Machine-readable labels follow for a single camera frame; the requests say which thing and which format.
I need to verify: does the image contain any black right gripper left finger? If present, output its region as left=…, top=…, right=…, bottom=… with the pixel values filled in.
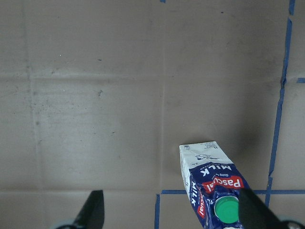
left=53, top=189, right=105, bottom=229

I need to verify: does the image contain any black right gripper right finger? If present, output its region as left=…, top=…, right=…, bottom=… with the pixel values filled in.
left=237, top=188, right=305, bottom=229

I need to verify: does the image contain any blue white milk carton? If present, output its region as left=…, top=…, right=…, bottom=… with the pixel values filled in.
left=179, top=141, right=249, bottom=229

